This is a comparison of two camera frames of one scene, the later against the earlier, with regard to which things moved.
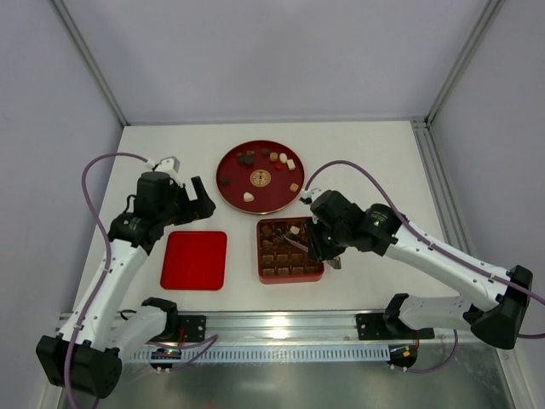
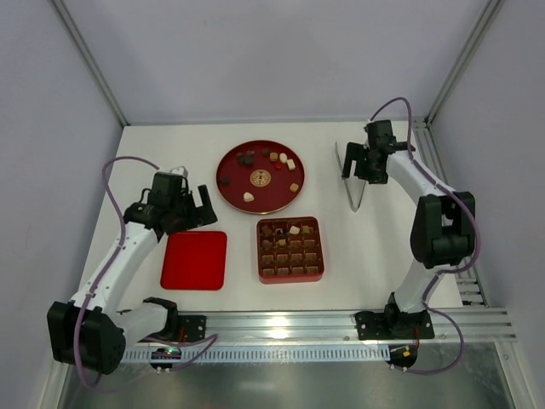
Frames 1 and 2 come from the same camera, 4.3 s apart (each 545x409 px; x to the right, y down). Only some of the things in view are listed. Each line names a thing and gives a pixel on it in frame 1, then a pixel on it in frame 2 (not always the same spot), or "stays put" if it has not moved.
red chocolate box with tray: x=284 y=252 stays put
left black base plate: x=194 y=327 stays put
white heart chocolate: x=248 y=197 stays put
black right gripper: x=314 y=245 to x=359 y=169
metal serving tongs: x=295 y=244 to x=357 y=208
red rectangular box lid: x=194 y=260 stays put
